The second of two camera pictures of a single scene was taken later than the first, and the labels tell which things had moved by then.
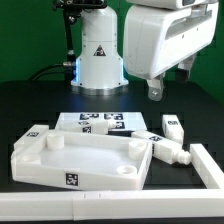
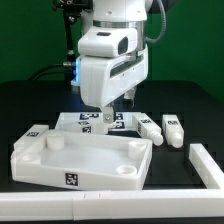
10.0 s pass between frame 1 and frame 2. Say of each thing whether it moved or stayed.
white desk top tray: stayed
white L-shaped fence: stayed
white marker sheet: stayed
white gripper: moved
